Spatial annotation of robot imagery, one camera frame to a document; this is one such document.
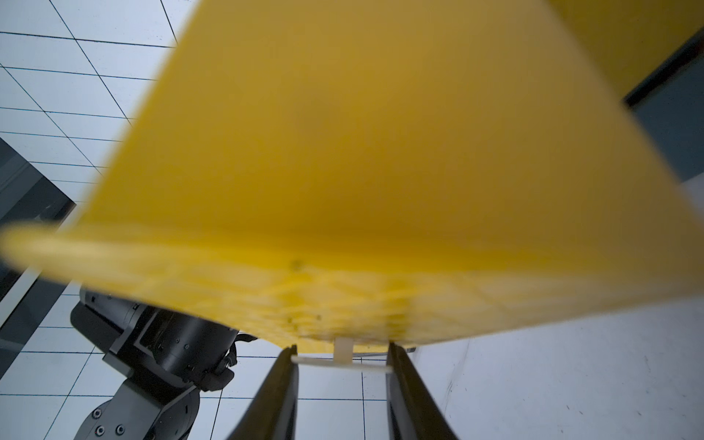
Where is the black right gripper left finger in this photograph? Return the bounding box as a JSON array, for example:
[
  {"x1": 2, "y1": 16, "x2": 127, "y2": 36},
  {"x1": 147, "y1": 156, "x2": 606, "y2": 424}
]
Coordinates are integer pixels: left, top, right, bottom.
[{"x1": 227, "y1": 345, "x2": 299, "y2": 440}]

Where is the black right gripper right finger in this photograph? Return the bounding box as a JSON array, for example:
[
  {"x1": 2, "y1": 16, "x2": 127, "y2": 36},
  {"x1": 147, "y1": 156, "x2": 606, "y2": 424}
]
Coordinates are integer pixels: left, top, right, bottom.
[{"x1": 386, "y1": 343, "x2": 458, "y2": 440}]

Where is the teal drawer cabinet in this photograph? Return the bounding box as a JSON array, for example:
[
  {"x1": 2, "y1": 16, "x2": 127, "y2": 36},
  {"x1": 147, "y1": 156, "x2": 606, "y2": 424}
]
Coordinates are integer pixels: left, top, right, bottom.
[{"x1": 623, "y1": 30, "x2": 703, "y2": 182}]

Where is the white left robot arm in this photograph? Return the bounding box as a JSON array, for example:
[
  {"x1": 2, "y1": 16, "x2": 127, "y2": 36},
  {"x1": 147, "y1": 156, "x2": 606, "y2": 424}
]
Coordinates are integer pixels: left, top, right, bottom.
[{"x1": 71, "y1": 289, "x2": 255, "y2": 439}]

